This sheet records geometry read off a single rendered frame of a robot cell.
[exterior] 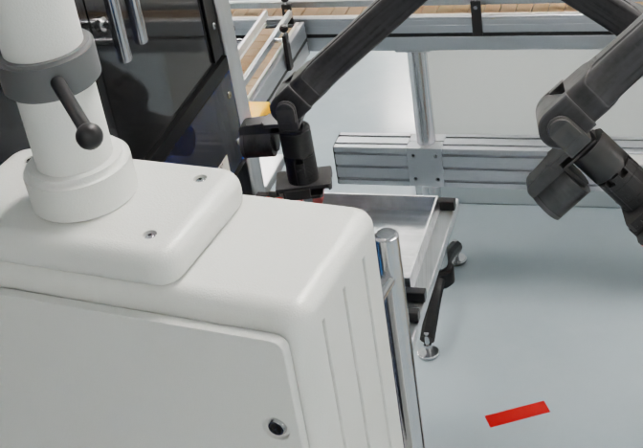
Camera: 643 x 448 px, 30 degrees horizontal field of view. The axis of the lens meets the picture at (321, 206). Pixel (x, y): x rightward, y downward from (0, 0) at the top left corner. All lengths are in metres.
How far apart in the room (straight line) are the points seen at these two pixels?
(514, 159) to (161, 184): 2.09
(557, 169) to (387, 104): 2.98
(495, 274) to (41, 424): 2.51
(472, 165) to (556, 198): 1.55
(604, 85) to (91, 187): 0.75
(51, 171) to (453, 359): 2.33
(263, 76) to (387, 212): 0.61
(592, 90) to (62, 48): 0.77
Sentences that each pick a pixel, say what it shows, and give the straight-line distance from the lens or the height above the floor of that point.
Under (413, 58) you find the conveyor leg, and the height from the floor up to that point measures 0.80.
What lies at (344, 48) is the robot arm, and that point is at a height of 1.27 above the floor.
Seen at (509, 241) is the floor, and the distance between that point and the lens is 3.73.
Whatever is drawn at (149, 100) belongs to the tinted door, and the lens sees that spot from 1.96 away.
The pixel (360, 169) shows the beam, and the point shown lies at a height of 0.48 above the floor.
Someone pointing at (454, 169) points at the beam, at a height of 0.49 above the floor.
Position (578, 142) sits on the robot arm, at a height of 1.33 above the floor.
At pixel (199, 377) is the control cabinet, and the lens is 1.05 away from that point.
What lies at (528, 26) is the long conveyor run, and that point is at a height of 0.91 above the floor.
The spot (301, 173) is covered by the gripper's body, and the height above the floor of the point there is 1.04.
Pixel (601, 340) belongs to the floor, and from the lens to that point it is 3.35.
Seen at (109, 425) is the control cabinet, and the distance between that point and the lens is 1.16.
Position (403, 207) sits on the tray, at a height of 0.89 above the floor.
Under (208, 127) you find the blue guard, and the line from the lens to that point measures 2.16.
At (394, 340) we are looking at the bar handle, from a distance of 1.23.
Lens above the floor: 2.13
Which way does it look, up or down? 32 degrees down
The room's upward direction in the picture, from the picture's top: 9 degrees counter-clockwise
